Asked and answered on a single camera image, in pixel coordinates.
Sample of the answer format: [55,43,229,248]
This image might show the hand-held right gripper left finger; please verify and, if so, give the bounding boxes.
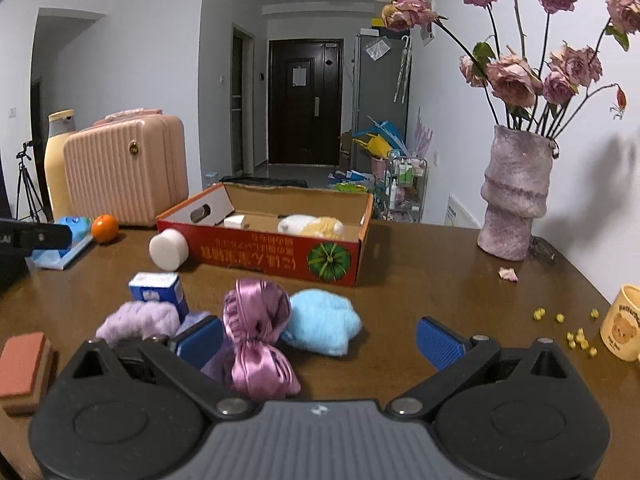
[57,316,258,421]

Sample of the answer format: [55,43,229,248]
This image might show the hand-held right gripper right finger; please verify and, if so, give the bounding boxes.
[384,316,583,421]

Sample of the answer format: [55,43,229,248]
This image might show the light blue tissue pack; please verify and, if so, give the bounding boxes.
[31,216,95,271]

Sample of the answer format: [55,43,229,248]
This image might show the dark blue handkerchief pack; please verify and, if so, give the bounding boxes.
[128,272,190,318]

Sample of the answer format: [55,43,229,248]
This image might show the lavender fluffy cloth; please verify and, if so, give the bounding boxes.
[95,301,182,348]

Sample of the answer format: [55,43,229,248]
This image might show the white round roll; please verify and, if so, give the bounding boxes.
[149,228,190,271]

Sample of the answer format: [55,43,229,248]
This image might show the red cardboard box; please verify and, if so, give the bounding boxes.
[156,182,375,287]

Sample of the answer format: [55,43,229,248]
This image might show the light blue fluffy cloth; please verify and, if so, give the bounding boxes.
[280,289,362,357]

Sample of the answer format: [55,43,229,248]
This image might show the orange and brown sponge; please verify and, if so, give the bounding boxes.
[0,331,55,417]

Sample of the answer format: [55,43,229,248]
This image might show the black tripod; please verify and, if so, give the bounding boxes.
[15,141,53,223]

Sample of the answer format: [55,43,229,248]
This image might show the orange fruit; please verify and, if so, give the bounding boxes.
[91,214,120,245]

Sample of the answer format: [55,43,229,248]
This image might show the yellow bottle with grey cap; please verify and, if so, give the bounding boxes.
[44,110,76,221]

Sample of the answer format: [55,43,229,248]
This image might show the scattered yellow crumbs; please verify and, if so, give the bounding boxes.
[532,306,601,356]

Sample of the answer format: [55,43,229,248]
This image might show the pink ribbed suitcase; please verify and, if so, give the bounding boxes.
[62,108,190,228]

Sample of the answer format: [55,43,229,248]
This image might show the yellow and white plush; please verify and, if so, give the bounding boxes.
[277,215,346,238]

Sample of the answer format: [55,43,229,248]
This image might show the metal storage cart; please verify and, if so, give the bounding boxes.
[385,156,430,223]

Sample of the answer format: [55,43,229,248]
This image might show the pink textured vase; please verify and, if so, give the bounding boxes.
[476,125,561,261]

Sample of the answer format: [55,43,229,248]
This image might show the black floor mat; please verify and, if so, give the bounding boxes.
[220,175,308,189]

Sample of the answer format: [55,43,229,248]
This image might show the yellow bear mug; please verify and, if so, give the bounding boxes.
[600,284,640,363]

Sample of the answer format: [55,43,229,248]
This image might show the pile of colourful packets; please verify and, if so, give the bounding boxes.
[327,170,374,193]

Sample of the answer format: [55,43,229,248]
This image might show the purple dried plant bundle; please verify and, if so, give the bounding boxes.
[414,107,435,156]

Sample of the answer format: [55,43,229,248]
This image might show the brown cardboard carton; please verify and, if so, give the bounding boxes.
[339,130,354,171]

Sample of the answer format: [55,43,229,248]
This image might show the pile of blue yellow bags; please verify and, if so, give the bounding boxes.
[352,120,408,158]

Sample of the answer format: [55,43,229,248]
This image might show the grey interior door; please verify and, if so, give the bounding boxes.
[231,22,256,176]

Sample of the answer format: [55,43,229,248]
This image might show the dark brown entrance door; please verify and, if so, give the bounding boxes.
[268,38,345,166]

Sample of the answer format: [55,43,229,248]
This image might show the grey refrigerator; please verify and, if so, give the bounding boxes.
[352,30,411,161]

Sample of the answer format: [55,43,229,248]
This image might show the bunch of dried roses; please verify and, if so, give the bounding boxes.
[382,0,640,141]

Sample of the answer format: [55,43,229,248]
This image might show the hanging white umbrella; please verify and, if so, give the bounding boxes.
[394,35,413,103]

